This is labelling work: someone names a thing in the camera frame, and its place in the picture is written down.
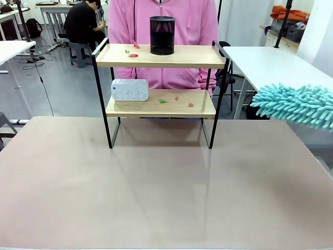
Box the teal chenille duster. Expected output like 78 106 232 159
250 82 333 130

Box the two-tier wooden metal shelf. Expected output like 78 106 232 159
91 37 232 149

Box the white digital clock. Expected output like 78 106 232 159
111 79 150 102

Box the black folding chair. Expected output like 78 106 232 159
211 58 236 111

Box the black mesh pen holder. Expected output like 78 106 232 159
149 16 176 56

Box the person in pink hoodie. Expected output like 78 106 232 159
108 0 220 96

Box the large white table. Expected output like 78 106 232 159
222 46 333 120

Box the grey plastic stool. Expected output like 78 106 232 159
68 41 93 69

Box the seated person in black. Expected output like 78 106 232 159
63 0 107 53

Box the black stand pole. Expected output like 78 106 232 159
16 0 32 43
274 0 293 49

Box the grey storage crate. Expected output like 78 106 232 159
285 24 305 43

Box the grey chair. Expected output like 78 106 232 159
0 110 18 152

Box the white background desk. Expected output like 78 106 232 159
35 2 72 50

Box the black backpack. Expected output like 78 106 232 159
25 18 43 39

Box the orange cloth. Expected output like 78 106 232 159
270 5 311 24

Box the white desk with round leg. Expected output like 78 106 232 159
0 40 36 119

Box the black floor cable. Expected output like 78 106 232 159
22 45 55 117

